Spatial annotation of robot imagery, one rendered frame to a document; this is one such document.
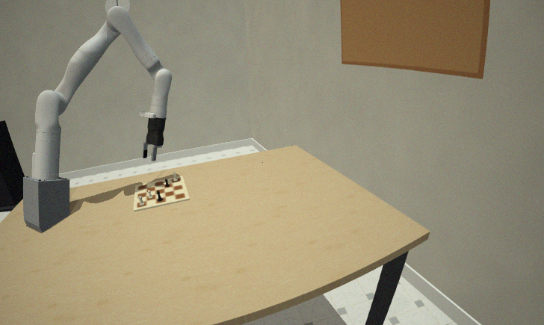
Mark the brown and cream chessboard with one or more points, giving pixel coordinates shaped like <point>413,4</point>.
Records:
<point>176,192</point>

